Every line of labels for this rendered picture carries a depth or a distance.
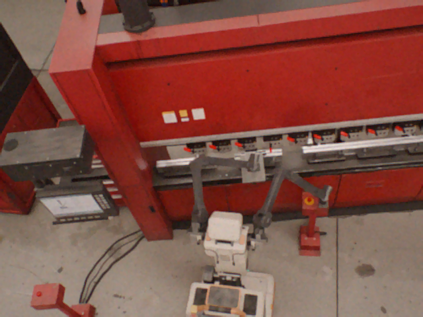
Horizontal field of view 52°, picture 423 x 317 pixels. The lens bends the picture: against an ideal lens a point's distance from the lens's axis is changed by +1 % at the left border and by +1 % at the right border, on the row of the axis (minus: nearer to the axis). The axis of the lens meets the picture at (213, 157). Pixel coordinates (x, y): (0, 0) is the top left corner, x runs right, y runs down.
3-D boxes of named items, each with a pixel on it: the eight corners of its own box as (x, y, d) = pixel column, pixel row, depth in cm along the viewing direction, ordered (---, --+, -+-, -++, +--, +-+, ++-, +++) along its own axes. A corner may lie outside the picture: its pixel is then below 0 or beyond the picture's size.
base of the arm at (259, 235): (248, 240, 285) (266, 242, 283) (249, 228, 285) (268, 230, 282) (250, 238, 293) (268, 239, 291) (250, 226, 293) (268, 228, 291)
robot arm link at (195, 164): (186, 157, 293) (193, 158, 285) (202, 154, 301) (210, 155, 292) (192, 220, 299) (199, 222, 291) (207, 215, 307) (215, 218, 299)
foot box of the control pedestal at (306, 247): (299, 255, 400) (299, 250, 390) (298, 230, 414) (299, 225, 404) (320, 256, 397) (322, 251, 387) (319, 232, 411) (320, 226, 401)
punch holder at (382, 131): (367, 138, 334) (371, 125, 320) (364, 129, 339) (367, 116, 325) (386, 136, 332) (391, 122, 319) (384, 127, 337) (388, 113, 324)
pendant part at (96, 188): (57, 222, 307) (34, 197, 278) (60, 207, 314) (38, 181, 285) (119, 216, 304) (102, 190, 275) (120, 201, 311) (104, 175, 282)
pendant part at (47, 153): (55, 229, 321) (-5, 166, 252) (61, 200, 335) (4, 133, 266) (122, 222, 317) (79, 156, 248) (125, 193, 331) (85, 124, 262)
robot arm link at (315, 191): (279, 176, 303) (290, 177, 294) (281, 168, 304) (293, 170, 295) (314, 197, 327) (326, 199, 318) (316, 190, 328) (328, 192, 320)
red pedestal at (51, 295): (70, 337, 382) (26, 311, 315) (75, 308, 397) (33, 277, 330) (92, 335, 381) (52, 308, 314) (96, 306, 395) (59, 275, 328)
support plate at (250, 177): (242, 183, 337) (242, 182, 336) (240, 156, 352) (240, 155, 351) (265, 181, 335) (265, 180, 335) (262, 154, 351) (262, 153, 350)
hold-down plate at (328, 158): (307, 164, 353) (308, 162, 351) (307, 159, 356) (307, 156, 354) (345, 160, 351) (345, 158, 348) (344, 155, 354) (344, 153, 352)
